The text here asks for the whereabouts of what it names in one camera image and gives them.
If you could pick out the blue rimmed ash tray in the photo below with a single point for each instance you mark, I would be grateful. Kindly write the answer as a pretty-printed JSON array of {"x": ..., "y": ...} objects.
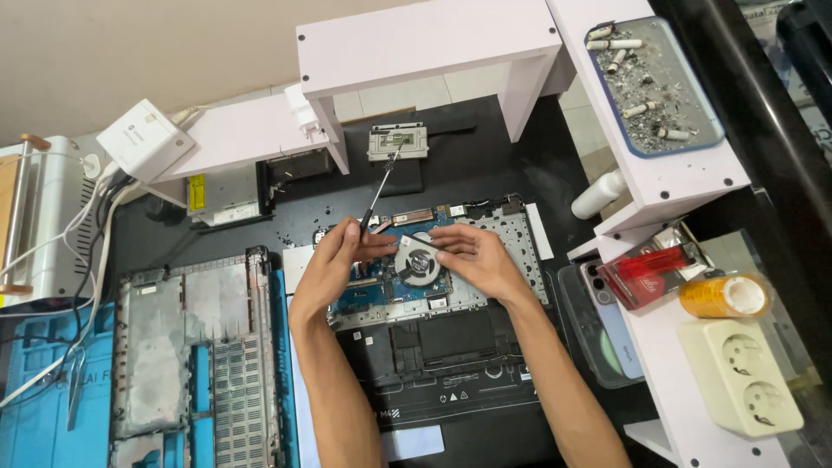
[{"x": 682, "y": 123}]

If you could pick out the white plug charger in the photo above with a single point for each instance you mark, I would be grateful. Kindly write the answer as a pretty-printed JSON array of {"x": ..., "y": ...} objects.
[{"x": 302, "y": 110}]

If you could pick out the black flat laptop part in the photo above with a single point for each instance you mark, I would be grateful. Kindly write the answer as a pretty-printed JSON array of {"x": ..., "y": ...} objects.
[{"x": 299, "y": 166}]

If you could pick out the smartphone with clear case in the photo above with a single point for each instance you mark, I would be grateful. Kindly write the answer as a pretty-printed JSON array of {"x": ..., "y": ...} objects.
[{"x": 614, "y": 331}]

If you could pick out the person's left hand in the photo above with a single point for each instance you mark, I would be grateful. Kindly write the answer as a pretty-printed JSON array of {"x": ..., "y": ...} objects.
[{"x": 331, "y": 273}]

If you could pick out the silver optical drive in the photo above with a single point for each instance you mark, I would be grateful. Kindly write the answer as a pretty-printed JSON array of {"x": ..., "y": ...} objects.
[{"x": 224, "y": 195}]

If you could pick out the white paper card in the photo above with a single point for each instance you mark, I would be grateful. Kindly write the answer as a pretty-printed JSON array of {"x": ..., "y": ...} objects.
[{"x": 416, "y": 443}]

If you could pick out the black glossy bar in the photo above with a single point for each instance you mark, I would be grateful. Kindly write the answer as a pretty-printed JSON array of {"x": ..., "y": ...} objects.
[{"x": 747, "y": 130}]

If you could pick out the heap of cigarette butts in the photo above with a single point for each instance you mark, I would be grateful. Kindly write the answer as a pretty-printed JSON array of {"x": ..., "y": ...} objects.
[{"x": 643, "y": 78}]

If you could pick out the grey touchpad module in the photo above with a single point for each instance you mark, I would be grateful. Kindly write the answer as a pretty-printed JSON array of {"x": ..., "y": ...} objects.
[{"x": 406, "y": 140}]

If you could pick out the round black laptop cooling fan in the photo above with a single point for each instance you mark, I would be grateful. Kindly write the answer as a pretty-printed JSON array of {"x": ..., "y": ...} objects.
[{"x": 416, "y": 268}]

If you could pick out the white plastic bottle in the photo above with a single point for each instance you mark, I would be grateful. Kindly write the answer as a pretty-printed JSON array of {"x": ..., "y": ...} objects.
[{"x": 598, "y": 194}]

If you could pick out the slim black precision screwdriver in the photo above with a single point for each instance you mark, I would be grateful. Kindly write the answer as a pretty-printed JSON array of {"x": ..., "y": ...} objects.
[{"x": 380, "y": 188}]

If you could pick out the white square power adapter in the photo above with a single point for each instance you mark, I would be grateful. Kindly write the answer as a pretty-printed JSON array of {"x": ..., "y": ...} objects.
[{"x": 144, "y": 140}]

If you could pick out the grey laptop bottom cover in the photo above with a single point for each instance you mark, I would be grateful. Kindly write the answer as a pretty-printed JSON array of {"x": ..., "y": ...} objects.
[{"x": 162, "y": 351}]

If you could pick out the tall white side shelf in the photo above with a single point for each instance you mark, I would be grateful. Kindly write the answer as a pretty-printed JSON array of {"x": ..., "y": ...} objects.
[{"x": 669, "y": 182}]

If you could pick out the person's right hand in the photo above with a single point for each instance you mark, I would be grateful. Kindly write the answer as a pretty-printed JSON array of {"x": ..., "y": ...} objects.
[{"x": 491, "y": 266}]

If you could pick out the orange tape roll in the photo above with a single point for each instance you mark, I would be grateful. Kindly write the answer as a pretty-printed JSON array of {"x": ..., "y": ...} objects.
[{"x": 718, "y": 298}]

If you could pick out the red cigarette pack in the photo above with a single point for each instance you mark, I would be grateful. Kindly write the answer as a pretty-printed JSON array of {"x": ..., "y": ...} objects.
[{"x": 643, "y": 276}]

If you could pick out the cream double power socket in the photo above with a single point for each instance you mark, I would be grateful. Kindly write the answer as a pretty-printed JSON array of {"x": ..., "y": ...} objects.
[{"x": 741, "y": 377}]

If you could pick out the black work mat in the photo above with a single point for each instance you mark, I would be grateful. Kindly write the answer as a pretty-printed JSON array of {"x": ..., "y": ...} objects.
[{"x": 494, "y": 169}]

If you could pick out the silver tweezers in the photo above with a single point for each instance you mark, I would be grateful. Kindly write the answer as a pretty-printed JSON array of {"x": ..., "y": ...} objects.
[{"x": 76, "y": 383}]

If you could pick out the low white shelf board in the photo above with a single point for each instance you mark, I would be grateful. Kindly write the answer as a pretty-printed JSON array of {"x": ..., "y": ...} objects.
[{"x": 240, "y": 133}]

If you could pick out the scattered small black screws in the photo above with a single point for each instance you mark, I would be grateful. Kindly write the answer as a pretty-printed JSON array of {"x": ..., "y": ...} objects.
[{"x": 286, "y": 239}]

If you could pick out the open laptop chassis with motherboard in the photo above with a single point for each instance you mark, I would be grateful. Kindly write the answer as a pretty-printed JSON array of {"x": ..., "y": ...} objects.
[{"x": 455, "y": 338}]

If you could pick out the clear plastic tray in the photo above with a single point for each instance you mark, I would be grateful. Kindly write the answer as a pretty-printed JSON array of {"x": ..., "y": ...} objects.
[{"x": 575, "y": 325}]

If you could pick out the blue repair mat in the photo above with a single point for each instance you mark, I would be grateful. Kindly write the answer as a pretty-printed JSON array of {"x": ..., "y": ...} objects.
[{"x": 39, "y": 403}]

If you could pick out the white desk riser shelf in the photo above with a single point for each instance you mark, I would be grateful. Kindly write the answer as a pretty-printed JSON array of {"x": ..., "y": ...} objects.
[{"x": 422, "y": 45}]

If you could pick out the white plastic strip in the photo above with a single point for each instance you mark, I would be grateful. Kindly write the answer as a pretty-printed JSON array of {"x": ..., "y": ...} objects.
[{"x": 541, "y": 231}]

